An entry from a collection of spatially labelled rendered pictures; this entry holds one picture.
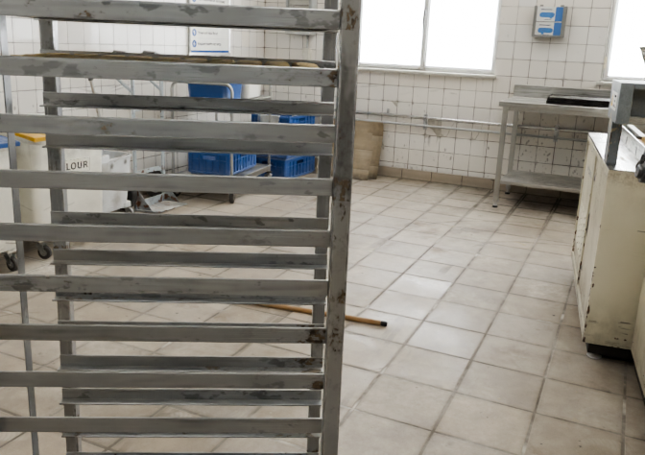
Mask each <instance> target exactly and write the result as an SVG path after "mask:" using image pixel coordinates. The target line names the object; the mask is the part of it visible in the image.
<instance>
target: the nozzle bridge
mask: <svg viewBox="0 0 645 455"><path fill-rule="evenodd" d="M608 117H609V118H610V120H609V129H608V136H607V143H606V149H605V155H604V161H605V163H606V164H607V165H616V162H617V157H618V150H619V144H620V137H621V131H622V125H629V124H633V125H645V81H632V80H613V81H612V88H611V94H610V100H609V113H608Z"/></svg>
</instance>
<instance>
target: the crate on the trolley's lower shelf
mask: <svg viewBox="0 0 645 455"><path fill-rule="evenodd" d="M255 165H256V155H242V154H233V176H235V175H237V174H239V173H242V172H244V171H246V170H249V169H250V168H252V167H254V166H255ZM188 171H189V172H191V174H197V175H215V176H230V154H211V153H188Z"/></svg>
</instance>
